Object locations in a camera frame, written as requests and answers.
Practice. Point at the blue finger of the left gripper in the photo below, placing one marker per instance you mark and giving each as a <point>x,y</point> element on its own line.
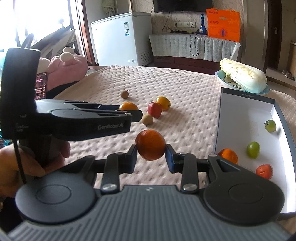
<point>89,105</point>

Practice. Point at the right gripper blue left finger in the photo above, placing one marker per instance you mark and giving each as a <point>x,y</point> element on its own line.
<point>116,164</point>

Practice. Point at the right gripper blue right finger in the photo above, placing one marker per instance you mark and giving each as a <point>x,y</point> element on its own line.
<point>186,164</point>

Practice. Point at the dark orange tangerine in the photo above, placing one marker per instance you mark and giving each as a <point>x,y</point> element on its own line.
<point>151,145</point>

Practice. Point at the orange tangerine with stem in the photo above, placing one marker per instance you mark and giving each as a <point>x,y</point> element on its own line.
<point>229,155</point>

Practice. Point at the small brown kiwi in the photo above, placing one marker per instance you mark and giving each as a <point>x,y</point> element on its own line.
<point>147,119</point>

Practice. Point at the red apple-shaped fruit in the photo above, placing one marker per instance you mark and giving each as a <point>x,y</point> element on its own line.
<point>154,109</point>

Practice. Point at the yellow-orange round orange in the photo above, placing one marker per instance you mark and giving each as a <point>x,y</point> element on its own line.
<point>164,102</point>

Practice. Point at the green round fruit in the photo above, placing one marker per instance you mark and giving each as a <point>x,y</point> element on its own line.
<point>253,150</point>

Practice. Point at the small red tomato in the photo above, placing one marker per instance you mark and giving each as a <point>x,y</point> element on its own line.
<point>265,171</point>

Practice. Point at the green tomato with stem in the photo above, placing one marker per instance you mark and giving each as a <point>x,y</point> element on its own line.
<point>270,126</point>

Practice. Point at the wooden kitchen cabinet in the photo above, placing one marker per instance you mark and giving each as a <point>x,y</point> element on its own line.
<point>291,61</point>

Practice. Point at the person's left hand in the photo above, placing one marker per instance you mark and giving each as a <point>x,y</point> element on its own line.
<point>10,181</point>

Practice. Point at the smartphone with pink screen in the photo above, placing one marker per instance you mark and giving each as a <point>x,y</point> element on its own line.
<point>41,86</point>

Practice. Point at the pink plush toy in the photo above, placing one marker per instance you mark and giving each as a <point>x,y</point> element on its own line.
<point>66,68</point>

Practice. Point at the pink quilted table cover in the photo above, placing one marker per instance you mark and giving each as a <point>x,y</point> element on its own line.
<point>189,125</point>

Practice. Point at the white chest freezer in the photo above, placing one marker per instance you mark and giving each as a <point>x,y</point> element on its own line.
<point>123,40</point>

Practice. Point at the grey white shallow box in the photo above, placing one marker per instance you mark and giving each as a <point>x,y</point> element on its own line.
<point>254,127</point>

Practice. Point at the light blue cartoon plate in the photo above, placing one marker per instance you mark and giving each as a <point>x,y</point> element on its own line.
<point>230,83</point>

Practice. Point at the dark wood TV cabinet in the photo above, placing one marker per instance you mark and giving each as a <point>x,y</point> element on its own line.
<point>189,64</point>

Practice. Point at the tied beige curtain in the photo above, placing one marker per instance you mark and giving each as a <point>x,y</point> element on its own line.
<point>108,6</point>

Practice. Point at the napa cabbage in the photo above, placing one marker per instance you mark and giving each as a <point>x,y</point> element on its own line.
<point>247,76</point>

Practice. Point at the white patterned cabinet cloth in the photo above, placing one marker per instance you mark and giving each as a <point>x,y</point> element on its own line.
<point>193,46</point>

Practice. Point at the blue glass bottle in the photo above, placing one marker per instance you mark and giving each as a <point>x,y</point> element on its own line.
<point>202,30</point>

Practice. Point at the orange paper gift bag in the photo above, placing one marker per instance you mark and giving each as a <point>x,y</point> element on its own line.
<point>224,24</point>

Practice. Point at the black wall television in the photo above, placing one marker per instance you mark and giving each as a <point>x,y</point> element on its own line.
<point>167,6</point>

